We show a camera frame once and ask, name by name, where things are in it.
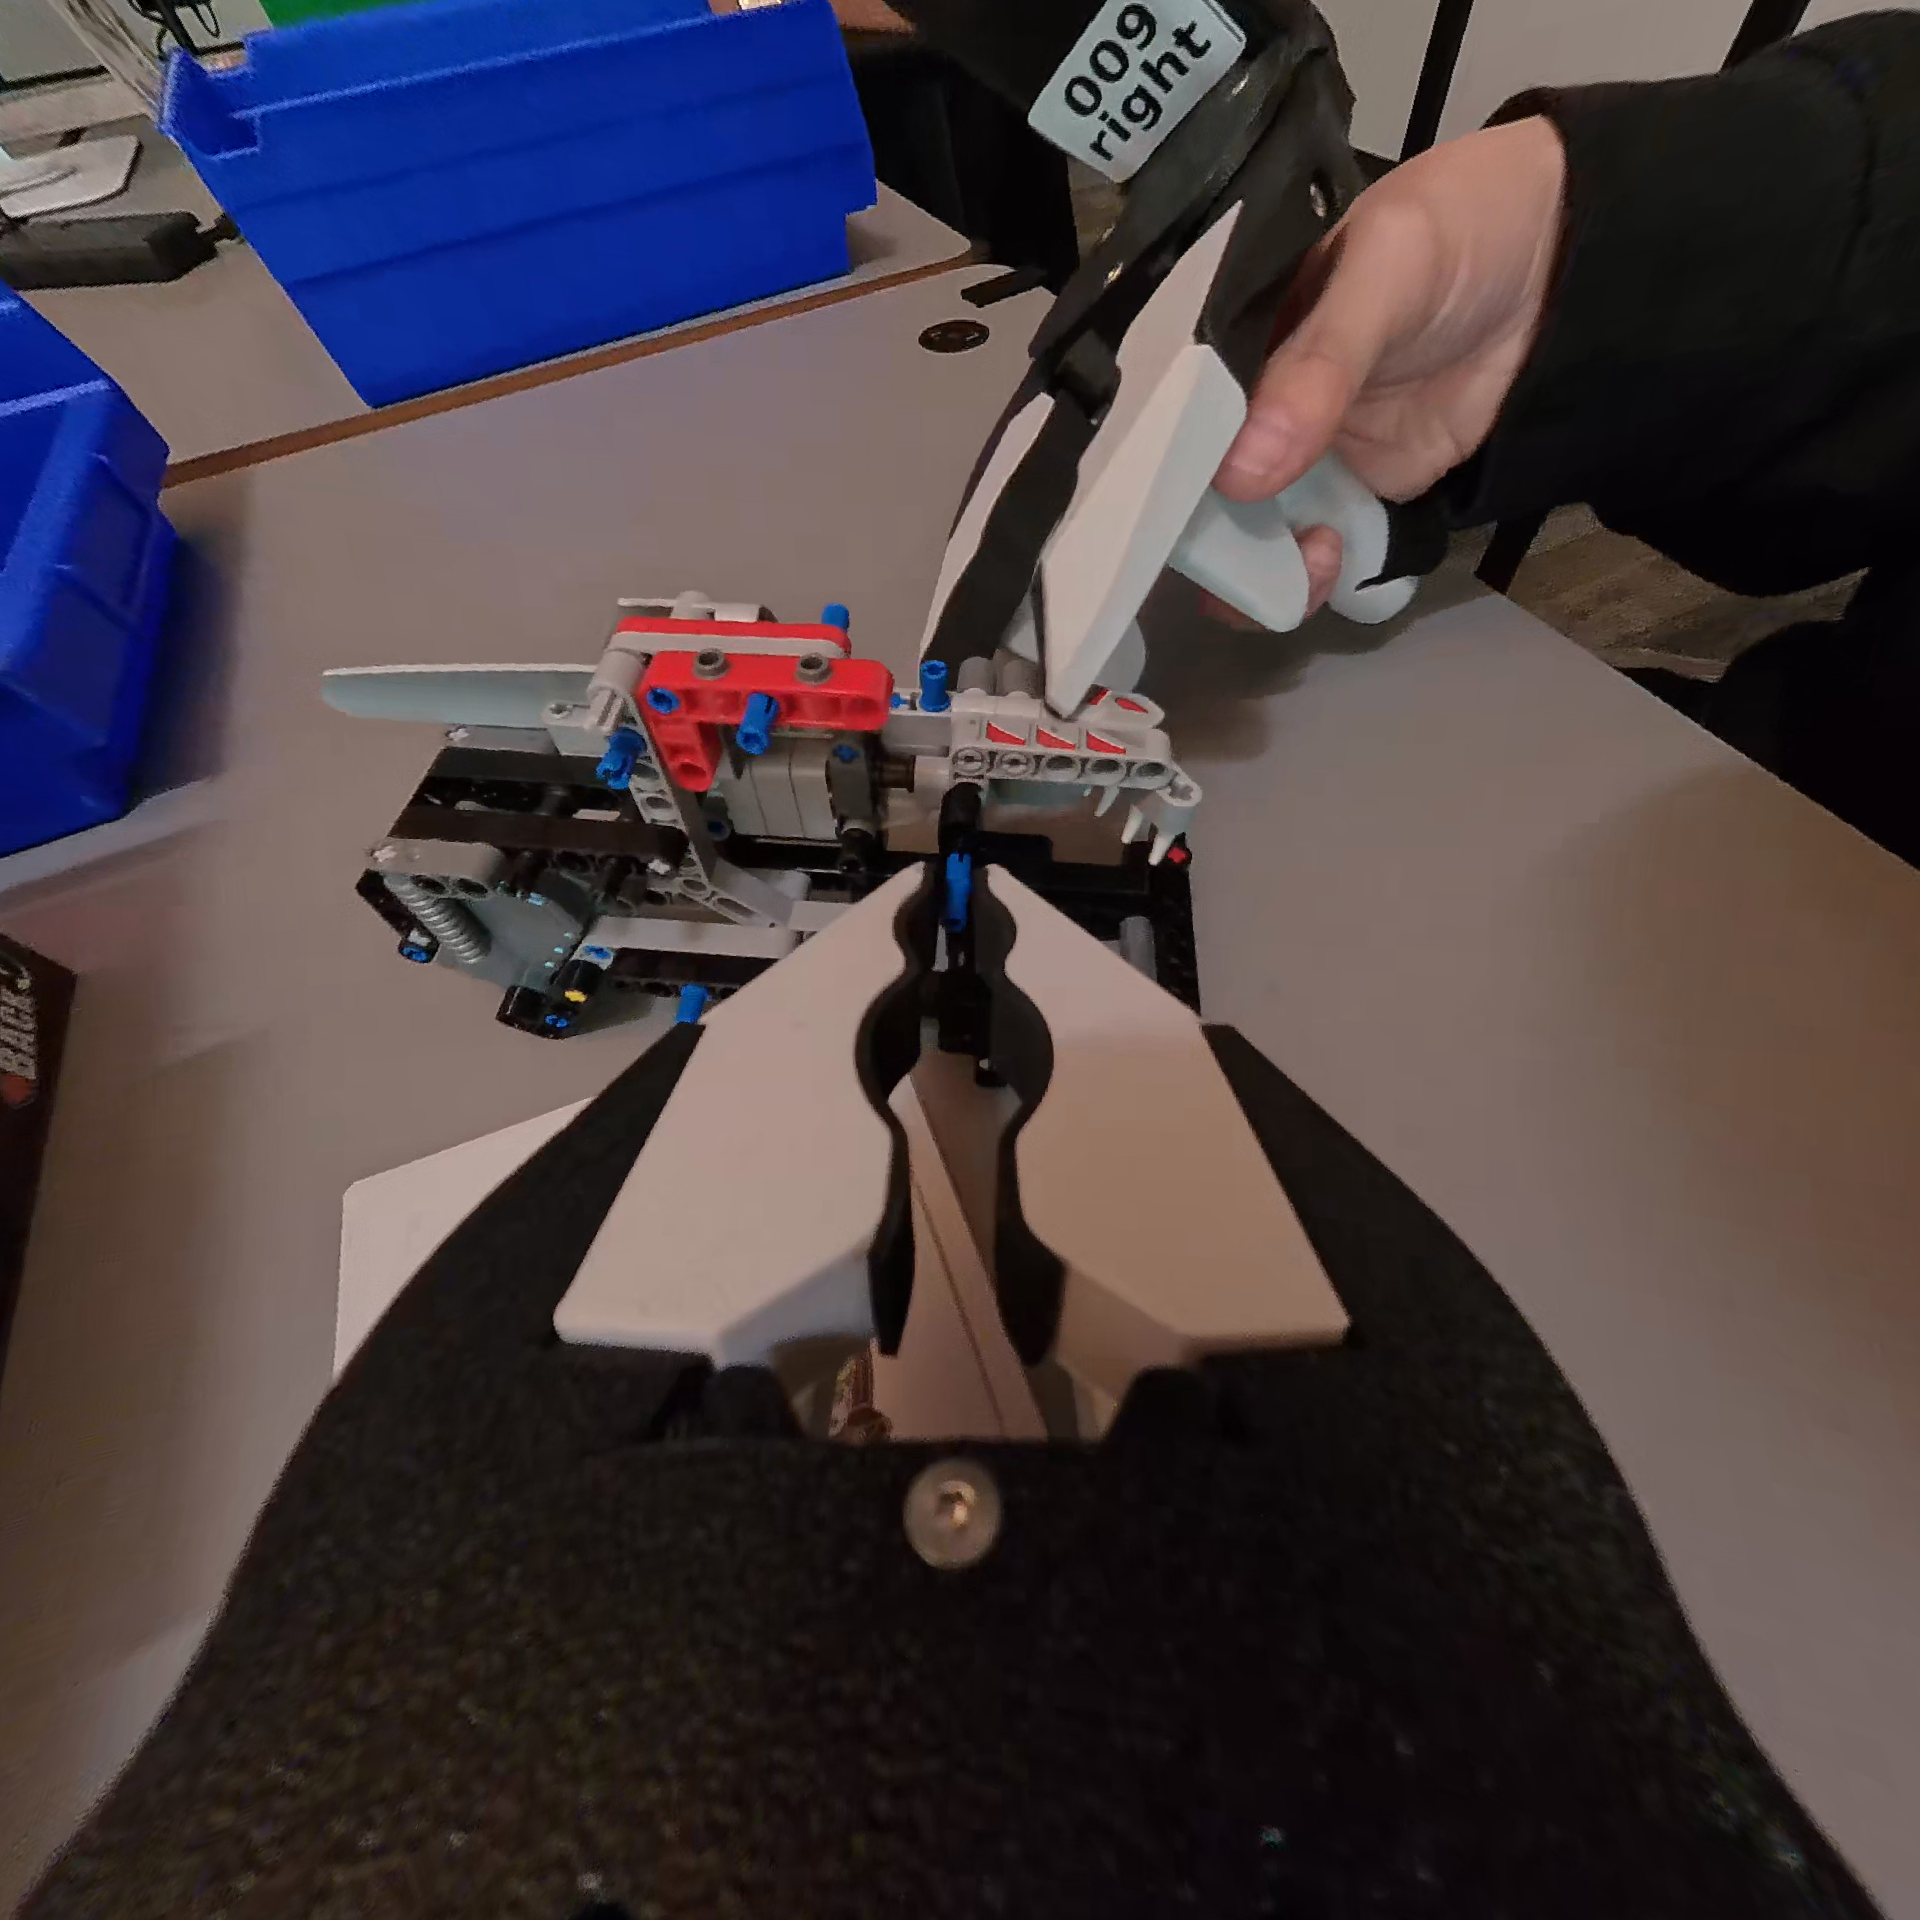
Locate person's dark clothing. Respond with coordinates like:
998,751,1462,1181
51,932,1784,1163
1619,569,1920,886

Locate white instruction booklet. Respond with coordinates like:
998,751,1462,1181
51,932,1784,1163
336,1094,600,1389

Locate black connector with blue pin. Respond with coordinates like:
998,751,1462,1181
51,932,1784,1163
928,785,1010,1087

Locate blue storage bin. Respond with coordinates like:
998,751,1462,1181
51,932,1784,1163
158,0,882,409
0,285,178,860

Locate person's right hand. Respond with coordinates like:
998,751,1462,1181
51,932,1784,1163
1199,111,1574,623

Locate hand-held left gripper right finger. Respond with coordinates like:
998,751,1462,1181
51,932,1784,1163
977,862,1354,1404

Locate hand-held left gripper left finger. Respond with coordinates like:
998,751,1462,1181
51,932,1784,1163
551,862,922,1368

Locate white paper sheet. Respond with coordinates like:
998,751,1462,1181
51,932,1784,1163
0,134,144,213

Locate person's right forearm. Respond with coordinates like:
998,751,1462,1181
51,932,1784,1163
1446,11,1920,601

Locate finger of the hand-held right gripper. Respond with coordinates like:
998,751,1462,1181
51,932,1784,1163
918,375,1103,669
1035,199,1249,718

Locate black toy set box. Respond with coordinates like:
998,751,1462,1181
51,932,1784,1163
0,931,80,1367

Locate toy brick vehicle model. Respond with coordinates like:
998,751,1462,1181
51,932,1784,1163
320,589,1206,1044

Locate black flat device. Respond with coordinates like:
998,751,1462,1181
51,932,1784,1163
0,211,242,291

